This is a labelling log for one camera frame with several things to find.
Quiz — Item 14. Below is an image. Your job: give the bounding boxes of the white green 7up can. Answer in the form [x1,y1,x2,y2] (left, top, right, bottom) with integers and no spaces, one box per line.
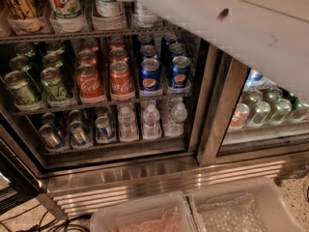
[95,0,125,17]

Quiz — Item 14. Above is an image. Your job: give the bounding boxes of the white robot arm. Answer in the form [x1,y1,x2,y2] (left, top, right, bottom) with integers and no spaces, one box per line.
[117,0,309,101]

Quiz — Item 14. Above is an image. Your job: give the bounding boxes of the left white 7up can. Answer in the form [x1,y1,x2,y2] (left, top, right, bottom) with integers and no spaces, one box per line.
[49,0,83,19]

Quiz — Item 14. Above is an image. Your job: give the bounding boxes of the left white tea can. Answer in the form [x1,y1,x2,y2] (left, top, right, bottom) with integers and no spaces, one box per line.
[134,2,155,16]

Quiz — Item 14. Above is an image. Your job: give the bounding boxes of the gold tall can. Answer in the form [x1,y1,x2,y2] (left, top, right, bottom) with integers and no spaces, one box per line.
[5,0,46,33]

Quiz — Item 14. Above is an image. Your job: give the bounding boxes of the front right Coca-Cola can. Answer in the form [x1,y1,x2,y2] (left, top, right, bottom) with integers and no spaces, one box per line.
[109,61,133,95]

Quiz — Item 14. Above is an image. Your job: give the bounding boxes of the coca-cola can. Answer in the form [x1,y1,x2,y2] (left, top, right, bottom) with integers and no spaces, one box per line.
[76,64,103,99]
[109,61,133,95]

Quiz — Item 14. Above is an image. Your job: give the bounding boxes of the front left Coca-Cola can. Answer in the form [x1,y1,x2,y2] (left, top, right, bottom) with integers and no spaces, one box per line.
[76,64,103,99]

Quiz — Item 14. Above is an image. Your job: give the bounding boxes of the front left Pepsi can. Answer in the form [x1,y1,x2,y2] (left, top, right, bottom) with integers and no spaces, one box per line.
[140,58,160,91]

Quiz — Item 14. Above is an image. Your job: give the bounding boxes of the pepsi can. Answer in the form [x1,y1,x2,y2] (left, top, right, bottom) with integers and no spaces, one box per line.
[169,56,190,88]
[140,58,160,91]

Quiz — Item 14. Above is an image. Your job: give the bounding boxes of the front right green can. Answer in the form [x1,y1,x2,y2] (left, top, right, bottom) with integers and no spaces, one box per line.
[41,68,72,102]

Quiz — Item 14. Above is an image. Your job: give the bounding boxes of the front right Pepsi can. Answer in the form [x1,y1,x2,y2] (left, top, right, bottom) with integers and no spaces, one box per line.
[169,56,190,88]

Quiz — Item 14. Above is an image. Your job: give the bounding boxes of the front left green can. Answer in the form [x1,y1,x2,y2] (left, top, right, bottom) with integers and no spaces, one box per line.
[4,71,42,105]

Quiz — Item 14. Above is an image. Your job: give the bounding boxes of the front middle Red Bull can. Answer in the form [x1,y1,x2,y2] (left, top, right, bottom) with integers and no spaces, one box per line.
[69,121,90,146]

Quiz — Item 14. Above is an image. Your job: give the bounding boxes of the front left Red Bull can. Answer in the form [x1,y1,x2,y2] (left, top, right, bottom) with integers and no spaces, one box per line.
[39,125,64,150]

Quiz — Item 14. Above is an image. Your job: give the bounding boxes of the left water bottle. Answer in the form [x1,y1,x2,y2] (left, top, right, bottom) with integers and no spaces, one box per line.
[118,106,138,142]

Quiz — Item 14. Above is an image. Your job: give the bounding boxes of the water bottle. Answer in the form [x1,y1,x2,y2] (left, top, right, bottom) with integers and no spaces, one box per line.
[142,104,161,140]
[118,106,138,142]
[165,102,187,137]

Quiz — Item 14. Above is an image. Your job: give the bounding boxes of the right water bottle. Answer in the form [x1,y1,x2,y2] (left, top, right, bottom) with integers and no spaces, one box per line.
[165,102,187,137]

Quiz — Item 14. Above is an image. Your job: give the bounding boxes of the middle water bottle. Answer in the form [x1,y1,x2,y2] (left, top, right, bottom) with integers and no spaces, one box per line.
[142,104,161,140]

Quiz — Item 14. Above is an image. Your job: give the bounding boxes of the left clear plastic bin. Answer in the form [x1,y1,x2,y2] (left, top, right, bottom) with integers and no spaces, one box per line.
[90,191,196,232]

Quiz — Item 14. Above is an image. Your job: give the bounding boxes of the clear plastic bin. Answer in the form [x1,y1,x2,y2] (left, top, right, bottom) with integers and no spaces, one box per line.
[189,178,305,232]
[90,191,196,232]

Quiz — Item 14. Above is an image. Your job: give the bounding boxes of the right clear plastic bin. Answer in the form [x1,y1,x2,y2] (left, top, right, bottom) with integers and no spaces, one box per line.
[189,178,305,232]

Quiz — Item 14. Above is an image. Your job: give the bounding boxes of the steel fridge door frame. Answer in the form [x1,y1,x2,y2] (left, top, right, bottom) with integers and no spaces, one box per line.
[190,40,309,167]

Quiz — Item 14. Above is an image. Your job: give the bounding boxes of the black floor cables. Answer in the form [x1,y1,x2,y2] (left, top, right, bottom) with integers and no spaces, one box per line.
[0,203,92,232]

